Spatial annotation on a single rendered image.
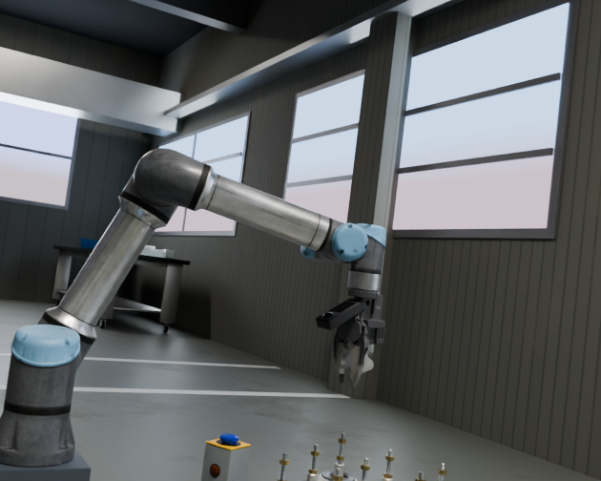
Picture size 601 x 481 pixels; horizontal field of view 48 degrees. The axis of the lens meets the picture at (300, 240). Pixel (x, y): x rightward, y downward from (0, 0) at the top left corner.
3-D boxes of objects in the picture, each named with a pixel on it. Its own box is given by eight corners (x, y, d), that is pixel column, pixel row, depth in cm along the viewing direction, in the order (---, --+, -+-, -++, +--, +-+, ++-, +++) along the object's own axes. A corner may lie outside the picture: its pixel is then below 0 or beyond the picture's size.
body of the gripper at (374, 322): (383, 346, 155) (389, 295, 155) (358, 345, 149) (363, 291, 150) (360, 342, 160) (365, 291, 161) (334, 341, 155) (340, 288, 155)
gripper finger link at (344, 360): (356, 383, 157) (364, 345, 157) (338, 383, 153) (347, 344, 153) (347, 378, 160) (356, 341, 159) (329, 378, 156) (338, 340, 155)
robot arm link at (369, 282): (365, 272, 150) (340, 269, 156) (363, 293, 150) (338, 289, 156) (388, 276, 155) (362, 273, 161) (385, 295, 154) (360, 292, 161)
